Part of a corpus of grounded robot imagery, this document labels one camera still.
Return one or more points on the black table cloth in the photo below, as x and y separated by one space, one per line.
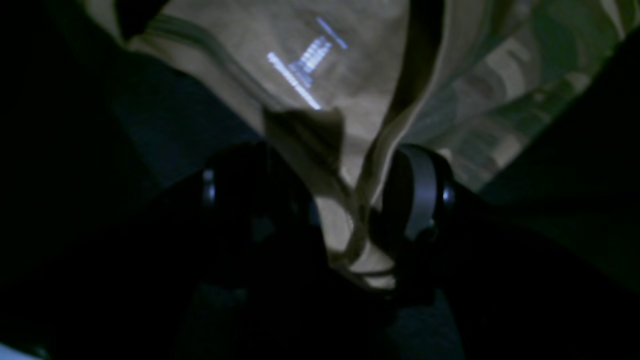
107 252

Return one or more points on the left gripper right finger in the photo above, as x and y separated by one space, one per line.
417 200

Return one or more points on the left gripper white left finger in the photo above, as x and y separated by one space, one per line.
265 222

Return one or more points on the camouflage t-shirt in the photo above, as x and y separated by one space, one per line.
337 86

